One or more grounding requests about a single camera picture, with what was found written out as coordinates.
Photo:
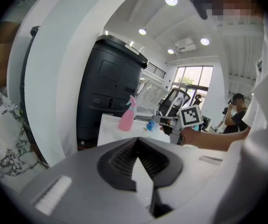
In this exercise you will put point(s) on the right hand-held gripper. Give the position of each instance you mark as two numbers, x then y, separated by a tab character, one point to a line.
190	115

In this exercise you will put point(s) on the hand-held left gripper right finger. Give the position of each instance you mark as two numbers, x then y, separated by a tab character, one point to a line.
189	176

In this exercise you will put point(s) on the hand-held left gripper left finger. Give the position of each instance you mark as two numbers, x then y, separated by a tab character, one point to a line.
77	195

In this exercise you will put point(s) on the pink spray bottle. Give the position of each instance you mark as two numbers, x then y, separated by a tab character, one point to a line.
126	121

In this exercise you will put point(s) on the person's right forearm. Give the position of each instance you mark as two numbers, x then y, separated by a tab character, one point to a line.
220	141

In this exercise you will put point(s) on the small blue bottle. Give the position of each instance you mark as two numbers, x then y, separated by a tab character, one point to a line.
152	126

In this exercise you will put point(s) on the person's right hand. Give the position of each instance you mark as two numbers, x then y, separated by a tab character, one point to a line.
192	136

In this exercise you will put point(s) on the black office chair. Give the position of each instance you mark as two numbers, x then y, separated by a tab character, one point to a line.
171	101

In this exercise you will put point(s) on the white mesh office chair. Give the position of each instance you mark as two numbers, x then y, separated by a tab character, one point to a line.
151	94

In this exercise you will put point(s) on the black railing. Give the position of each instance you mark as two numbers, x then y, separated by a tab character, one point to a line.
155	70

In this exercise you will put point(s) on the large window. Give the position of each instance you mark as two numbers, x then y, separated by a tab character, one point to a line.
194	76

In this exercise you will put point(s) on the white basin table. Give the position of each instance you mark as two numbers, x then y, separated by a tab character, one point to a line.
110	130

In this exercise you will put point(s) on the black tall machine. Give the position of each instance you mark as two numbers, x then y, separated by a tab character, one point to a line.
108	90

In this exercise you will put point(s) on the round ceiling light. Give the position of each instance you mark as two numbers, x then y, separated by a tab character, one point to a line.
171	0
142	31
204	41
170	51

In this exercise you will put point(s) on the person's white shirt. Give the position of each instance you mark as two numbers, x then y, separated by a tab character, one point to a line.
259	171

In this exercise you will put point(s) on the ceiling air conditioner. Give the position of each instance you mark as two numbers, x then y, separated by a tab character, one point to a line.
185	46

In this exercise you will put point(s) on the marble sink cabinet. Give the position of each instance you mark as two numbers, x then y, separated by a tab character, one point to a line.
8	143

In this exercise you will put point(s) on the white curved partition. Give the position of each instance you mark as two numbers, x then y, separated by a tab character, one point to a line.
54	78

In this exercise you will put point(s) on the black head-mounted camera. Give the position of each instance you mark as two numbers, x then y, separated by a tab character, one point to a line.
200	3

